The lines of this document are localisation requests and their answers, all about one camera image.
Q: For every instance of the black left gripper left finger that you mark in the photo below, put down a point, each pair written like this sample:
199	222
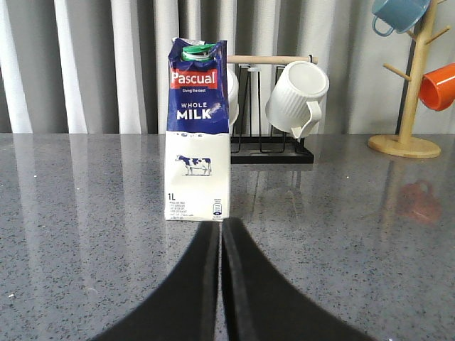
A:
184	306

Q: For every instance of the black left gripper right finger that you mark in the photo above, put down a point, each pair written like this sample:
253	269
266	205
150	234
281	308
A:
260	304

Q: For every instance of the Pascual whole milk carton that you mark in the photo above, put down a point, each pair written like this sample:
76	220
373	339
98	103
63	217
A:
197	138

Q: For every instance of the white ribbed mug on rack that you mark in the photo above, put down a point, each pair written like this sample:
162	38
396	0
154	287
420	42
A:
294	105

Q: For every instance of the wooden mug tree stand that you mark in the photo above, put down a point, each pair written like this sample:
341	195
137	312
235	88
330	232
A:
403	144

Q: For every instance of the white smooth mug on rack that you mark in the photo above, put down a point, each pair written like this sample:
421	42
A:
232	91

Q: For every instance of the orange enamel mug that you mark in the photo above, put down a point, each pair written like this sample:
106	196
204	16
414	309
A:
437	88

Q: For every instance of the blue enamel mug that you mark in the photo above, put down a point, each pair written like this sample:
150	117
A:
399	15

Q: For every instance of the black mug rack wooden handle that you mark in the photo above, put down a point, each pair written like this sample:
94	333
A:
250	142

